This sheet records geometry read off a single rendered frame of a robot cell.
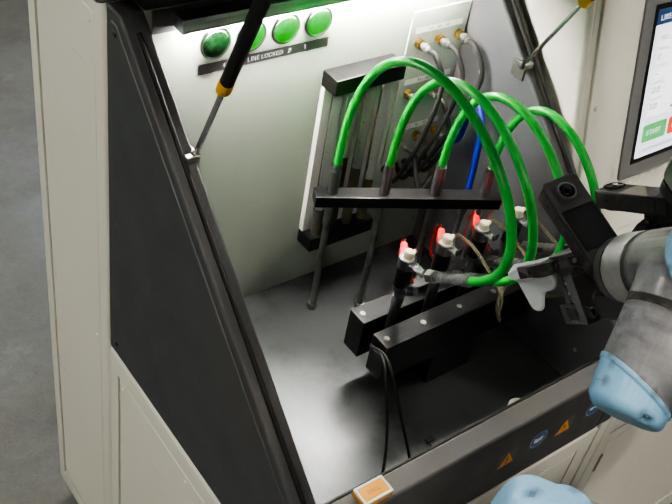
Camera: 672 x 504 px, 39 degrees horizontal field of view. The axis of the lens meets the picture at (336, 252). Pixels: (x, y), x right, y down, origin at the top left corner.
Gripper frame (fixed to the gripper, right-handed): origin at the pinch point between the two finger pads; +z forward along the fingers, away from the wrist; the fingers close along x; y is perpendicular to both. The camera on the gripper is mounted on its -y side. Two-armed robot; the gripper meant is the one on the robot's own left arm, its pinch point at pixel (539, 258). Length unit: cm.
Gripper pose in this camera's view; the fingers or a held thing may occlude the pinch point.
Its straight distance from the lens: 121.4
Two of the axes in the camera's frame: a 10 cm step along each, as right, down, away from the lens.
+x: 9.1, -3.3, 2.4
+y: 3.3, 9.4, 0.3
